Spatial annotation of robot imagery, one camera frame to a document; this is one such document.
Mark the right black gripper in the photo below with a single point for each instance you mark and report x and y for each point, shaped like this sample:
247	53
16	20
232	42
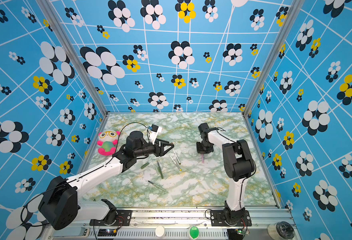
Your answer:
200	151

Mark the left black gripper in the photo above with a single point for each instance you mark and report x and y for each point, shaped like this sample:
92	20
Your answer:
161	152

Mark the white pen brown end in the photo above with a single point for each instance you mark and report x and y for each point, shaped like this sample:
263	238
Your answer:
177	159

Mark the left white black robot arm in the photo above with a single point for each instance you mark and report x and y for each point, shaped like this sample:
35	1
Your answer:
61	203

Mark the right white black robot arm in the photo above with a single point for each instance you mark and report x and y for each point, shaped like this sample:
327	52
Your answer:
239	167

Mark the dark green gel pen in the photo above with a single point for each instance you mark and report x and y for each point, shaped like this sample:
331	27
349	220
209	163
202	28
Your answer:
157	186

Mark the pink green plush toy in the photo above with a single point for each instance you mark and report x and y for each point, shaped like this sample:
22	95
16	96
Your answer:
107	142

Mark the white push button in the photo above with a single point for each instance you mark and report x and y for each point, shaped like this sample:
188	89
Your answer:
160	231

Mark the green push button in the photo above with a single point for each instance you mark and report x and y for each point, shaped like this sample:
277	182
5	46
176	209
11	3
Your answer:
193	233

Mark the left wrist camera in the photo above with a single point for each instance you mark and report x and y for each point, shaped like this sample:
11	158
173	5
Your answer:
154	131

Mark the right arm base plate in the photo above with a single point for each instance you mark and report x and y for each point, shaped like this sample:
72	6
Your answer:
227	218

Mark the aluminium front rail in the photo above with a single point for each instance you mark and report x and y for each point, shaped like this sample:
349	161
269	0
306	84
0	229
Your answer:
176	221

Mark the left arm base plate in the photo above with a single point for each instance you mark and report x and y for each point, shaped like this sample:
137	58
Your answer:
116	218

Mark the right aluminium corner post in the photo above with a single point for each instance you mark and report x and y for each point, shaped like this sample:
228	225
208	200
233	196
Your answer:
272	56

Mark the aluminium corner post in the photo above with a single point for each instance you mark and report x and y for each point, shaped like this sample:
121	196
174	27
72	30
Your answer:
64	40
272	56

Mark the left aluminium corner post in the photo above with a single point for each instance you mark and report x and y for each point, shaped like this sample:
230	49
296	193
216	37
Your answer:
64	40

